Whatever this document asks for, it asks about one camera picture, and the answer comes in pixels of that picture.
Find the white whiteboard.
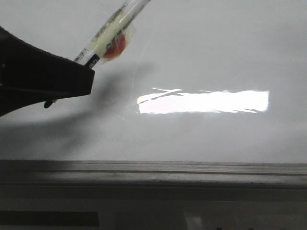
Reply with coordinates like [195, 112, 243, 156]
[0, 0, 307, 163]

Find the white black whiteboard marker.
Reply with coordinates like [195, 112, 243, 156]
[44, 0, 152, 109]

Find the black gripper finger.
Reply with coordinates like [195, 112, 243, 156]
[0, 28, 94, 115]

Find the grey metal whiteboard frame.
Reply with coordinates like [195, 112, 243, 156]
[0, 160, 307, 188]

